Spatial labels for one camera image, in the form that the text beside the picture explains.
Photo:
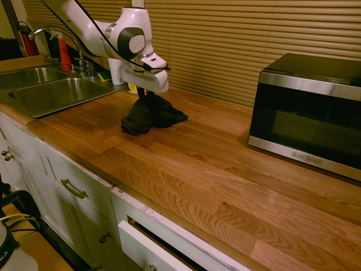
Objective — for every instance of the white plastic cup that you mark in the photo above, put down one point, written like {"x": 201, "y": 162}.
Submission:
{"x": 115, "y": 72}

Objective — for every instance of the white robot controller base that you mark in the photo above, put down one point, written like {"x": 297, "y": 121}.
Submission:
{"x": 14, "y": 254}

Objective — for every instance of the white tub with yellow label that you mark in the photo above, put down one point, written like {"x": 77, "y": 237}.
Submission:
{"x": 131, "y": 89}

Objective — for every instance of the chrome gooseneck faucet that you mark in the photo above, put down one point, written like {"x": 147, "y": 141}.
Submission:
{"x": 77, "y": 46}

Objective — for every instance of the yellow green sponge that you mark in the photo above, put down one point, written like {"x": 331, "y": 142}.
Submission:
{"x": 105, "y": 76}

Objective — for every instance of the red spray bottle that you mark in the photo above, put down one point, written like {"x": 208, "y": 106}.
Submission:
{"x": 64, "y": 53}

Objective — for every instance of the red fire extinguisher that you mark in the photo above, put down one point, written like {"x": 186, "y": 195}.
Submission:
{"x": 29, "y": 42}

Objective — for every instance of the stainless steel double sink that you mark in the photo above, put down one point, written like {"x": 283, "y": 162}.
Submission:
{"x": 56, "y": 93}

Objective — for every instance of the wide beige window blinds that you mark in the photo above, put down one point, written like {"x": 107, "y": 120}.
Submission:
{"x": 239, "y": 48}

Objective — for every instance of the black steel microwave oven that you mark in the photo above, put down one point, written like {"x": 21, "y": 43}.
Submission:
{"x": 304, "y": 113}

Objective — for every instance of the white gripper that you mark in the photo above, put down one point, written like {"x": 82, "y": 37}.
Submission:
{"x": 146, "y": 79}

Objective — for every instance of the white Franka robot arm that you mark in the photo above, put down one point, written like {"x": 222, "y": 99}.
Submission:
{"x": 96, "y": 31}

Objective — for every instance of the narrow beige window blinds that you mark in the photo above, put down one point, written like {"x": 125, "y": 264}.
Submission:
{"x": 56, "y": 14}

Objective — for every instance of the white open drawer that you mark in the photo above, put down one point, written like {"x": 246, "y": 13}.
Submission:
{"x": 146, "y": 248}

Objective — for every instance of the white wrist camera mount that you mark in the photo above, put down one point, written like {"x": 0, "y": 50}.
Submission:
{"x": 153, "y": 60}

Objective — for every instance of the white kitchen cabinet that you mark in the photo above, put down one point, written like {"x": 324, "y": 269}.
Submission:
{"x": 56, "y": 203}

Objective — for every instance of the round metal cabinet knob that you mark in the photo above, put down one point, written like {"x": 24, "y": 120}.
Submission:
{"x": 4, "y": 153}
{"x": 8, "y": 158}
{"x": 105, "y": 237}

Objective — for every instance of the black cloth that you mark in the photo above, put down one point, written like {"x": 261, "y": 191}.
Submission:
{"x": 163, "y": 115}

